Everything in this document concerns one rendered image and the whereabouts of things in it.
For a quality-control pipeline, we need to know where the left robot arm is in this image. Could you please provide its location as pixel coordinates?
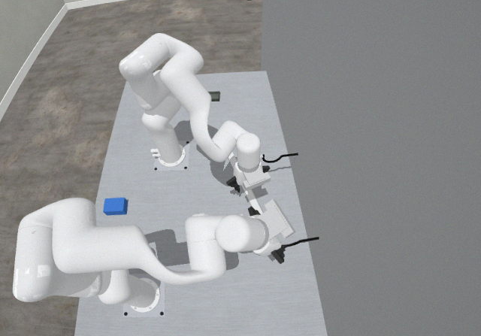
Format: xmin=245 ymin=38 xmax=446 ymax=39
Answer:
xmin=119 ymin=33 xmax=271 ymax=191

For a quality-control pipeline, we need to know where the blue block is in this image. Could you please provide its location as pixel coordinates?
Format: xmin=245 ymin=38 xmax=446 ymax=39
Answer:
xmin=103 ymin=198 xmax=128 ymax=215

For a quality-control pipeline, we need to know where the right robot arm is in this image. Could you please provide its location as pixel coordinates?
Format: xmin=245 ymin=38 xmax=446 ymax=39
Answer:
xmin=13 ymin=198 xmax=296 ymax=313

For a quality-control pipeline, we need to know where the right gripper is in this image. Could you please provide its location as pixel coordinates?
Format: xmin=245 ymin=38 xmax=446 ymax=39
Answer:
xmin=248 ymin=206 xmax=287 ymax=264

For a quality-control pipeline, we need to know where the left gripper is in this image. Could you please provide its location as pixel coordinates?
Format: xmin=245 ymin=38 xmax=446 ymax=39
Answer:
xmin=226 ymin=160 xmax=270 ymax=193

